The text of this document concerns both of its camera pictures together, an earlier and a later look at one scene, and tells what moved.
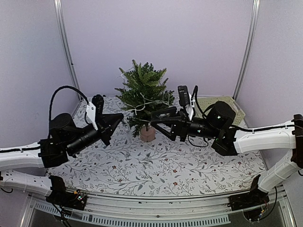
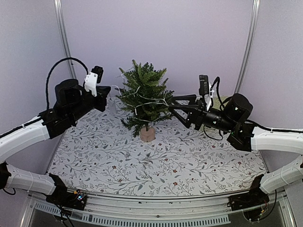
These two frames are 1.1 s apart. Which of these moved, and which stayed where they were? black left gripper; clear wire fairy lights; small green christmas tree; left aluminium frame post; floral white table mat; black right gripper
Moved: black left gripper; black right gripper; clear wire fairy lights
Stayed: left aluminium frame post; floral white table mat; small green christmas tree
